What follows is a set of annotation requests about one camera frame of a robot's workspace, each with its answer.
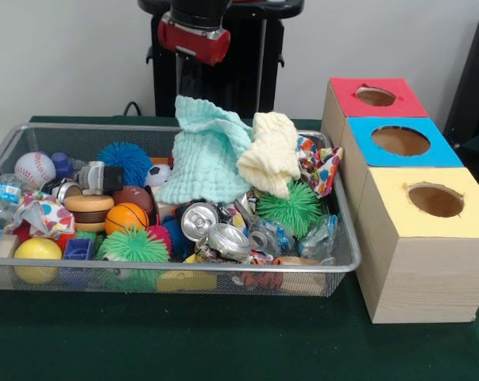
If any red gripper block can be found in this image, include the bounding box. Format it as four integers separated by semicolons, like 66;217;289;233
157;12;231;67

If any mint green cloth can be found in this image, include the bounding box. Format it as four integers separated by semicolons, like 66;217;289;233
158;96;254;206

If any cream yellow cloth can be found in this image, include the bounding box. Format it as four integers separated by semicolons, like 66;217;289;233
238;112;301;199

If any polka dot colourful cloth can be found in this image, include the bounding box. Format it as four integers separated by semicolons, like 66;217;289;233
297;135;343;198

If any clear shallow mesh bin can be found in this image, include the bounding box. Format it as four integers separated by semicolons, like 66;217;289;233
0;123;363;296

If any wooden box with three holes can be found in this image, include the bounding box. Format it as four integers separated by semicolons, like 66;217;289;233
320;77;479;325

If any blue spiky ball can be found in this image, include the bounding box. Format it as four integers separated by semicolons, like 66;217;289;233
98;142;153;187

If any silver can with dark rim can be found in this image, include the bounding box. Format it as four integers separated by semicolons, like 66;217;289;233
181;202;220;241

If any orange basketball toy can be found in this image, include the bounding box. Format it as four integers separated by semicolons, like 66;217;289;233
106;202;149;236

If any large green spiky ball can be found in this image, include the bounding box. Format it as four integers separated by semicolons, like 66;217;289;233
257;181;323;237

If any burger toy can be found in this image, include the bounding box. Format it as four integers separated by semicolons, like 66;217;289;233
64;195;115;233

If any crushed silver can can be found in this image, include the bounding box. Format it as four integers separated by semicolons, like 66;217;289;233
195;224;253;263

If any white baseball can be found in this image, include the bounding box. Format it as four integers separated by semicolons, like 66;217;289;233
14;152;56;189

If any plain yellow ball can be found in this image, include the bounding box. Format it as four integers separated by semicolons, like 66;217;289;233
14;238;64;285

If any black chair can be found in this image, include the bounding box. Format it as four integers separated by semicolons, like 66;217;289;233
446;8;479;156

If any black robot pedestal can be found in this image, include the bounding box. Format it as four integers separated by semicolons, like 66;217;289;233
138;0;305;120

